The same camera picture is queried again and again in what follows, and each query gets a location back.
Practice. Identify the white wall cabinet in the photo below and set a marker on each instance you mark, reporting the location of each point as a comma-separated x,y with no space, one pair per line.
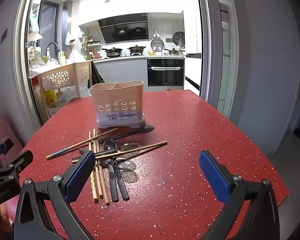
130,7

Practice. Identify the blue patterned wooden chopstick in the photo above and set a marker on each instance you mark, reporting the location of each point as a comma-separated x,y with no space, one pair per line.
65,150

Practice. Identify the white spice rack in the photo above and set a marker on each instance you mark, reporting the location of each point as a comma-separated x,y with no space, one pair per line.
91,47

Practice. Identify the round metal steamer rack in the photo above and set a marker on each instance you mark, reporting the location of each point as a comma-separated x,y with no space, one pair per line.
157,44

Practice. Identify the yellow oil bottle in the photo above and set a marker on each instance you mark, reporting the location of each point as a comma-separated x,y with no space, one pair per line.
50,97

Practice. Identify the beige plastic utensil holder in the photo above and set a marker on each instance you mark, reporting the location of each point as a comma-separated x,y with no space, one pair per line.
115,97

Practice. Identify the black built-in oven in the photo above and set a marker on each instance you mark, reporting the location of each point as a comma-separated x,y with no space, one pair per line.
165,72

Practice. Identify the round dark hanging trivet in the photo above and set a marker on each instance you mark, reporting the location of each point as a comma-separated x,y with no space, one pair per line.
178,38

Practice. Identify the white refrigerator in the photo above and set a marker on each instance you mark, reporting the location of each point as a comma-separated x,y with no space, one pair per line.
191,30

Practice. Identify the steel cooking pot with lid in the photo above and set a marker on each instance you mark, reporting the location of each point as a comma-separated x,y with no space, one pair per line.
137,48

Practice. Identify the black kitchen faucet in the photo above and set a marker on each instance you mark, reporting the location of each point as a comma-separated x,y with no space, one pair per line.
51,45

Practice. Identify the clear plastic bag bundle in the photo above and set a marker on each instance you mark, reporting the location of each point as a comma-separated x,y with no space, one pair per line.
75,92

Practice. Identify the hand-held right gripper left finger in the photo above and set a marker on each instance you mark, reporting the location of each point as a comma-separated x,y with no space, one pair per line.
78,177

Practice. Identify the crumpled clear plastic bag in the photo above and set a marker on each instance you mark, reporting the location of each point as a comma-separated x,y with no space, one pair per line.
40,67

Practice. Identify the beige plastic storage cart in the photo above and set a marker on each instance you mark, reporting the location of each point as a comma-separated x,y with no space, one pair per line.
57,76

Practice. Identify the pink plastic stool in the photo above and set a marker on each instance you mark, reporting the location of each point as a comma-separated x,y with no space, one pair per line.
2,132

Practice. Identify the grey kitchen base cabinet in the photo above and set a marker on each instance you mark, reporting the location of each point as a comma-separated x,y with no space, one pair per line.
125,72

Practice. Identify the black wok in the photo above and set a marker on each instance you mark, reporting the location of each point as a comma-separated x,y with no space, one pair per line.
113,51

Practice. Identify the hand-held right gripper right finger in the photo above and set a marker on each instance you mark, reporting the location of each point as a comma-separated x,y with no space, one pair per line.
215,177

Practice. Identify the white hanging plastic bag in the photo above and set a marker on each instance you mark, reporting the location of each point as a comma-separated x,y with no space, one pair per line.
69,38

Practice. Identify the small steel saucepan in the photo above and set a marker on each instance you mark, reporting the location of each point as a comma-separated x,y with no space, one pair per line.
173,52

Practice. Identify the black range hood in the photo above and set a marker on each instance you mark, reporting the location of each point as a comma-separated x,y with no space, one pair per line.
126,31

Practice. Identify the black hanging jacket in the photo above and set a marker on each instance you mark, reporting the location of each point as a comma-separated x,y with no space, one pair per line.
96,76

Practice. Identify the green bowl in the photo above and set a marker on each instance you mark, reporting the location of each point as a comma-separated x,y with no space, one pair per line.
40,60

